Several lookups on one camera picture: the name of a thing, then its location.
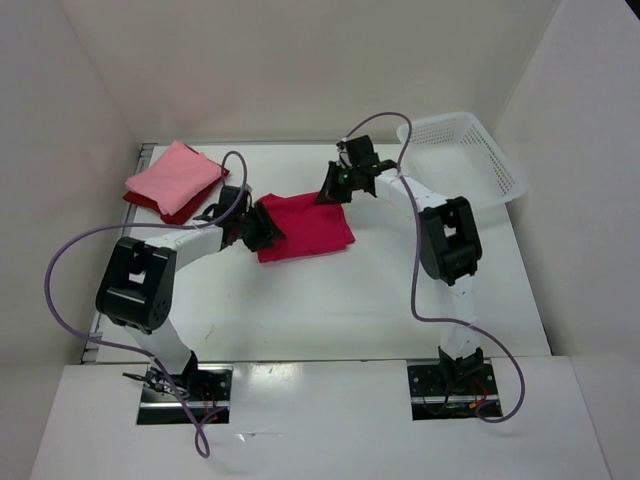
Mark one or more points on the magenta t-shirt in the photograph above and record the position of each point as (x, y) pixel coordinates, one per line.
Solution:
(310, 229)

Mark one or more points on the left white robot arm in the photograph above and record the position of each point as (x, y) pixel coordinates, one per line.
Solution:
(137, 288)

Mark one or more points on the white plastic basket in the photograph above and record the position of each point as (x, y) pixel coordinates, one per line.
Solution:
(454, 155)

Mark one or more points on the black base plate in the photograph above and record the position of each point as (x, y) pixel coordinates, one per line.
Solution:
(431, 399)
(210, 403)

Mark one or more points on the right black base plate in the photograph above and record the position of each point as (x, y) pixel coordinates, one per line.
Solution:
(431, 399)

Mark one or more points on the light pink t-shirt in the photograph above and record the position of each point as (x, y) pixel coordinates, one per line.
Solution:
(178, 175)

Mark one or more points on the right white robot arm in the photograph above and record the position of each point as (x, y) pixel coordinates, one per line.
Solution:
(448, 247)

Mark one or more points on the dark red t-shirt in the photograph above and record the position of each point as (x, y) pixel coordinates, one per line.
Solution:
(185, 213)

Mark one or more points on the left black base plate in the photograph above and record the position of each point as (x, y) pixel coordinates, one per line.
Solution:
(210, 403)

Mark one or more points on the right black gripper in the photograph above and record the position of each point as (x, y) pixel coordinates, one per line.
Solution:
(343, 178)

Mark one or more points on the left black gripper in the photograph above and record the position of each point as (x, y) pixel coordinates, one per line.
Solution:
(258, 229)

